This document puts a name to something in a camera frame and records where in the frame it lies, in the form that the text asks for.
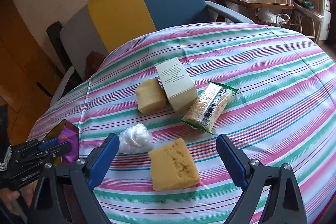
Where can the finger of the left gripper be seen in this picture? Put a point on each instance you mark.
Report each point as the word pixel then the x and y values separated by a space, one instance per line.
pixel 49 144
pixel 61 149

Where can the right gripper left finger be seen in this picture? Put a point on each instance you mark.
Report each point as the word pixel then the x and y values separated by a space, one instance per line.
pixel 100 159

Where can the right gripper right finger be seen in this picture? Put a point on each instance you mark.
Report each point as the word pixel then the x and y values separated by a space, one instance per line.
pixel 235 161

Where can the purple snack packet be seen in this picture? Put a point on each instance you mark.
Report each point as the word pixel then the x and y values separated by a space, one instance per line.
pixel 70 135

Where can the white plastic ball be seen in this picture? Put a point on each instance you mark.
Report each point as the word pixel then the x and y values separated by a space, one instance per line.
pixel 135 139

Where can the cereal bar packet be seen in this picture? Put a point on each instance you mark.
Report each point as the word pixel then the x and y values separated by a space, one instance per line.
pixel 205 111

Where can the yellow sponge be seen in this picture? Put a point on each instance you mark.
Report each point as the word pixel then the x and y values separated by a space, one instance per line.
pixel 172 167
pixel 150 96

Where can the cream cardboard box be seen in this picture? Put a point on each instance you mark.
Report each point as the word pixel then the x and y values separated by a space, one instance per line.
pixel 180 89

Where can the gold tin box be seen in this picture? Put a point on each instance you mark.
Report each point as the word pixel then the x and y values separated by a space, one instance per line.
pixel 54 133

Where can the wooden wardrobe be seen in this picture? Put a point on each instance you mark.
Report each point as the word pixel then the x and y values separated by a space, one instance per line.
pixel 28 76

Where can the striped tablecloth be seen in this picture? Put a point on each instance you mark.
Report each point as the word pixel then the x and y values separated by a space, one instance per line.
pixel 218 122

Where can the dark red cushion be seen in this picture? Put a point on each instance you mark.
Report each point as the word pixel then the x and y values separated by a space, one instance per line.
pixel 93 61

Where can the wooden side table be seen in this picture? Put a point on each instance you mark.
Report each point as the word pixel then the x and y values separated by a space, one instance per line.
pixel 253 5

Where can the grey yellow blue armchair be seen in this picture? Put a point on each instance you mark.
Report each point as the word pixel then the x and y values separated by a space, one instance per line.
pixel 102 26

